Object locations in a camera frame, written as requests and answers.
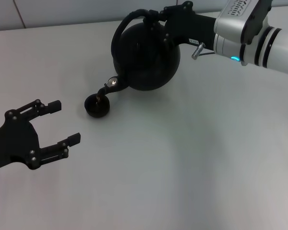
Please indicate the black round teapot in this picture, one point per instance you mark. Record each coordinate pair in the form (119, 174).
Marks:
(146, 72)

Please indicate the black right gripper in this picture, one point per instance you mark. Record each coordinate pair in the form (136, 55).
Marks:
(192, 28)

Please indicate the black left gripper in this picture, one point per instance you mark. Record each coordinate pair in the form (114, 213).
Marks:
(14, 143)

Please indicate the small dark teacup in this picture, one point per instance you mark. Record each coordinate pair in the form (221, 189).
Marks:
(97, 111)

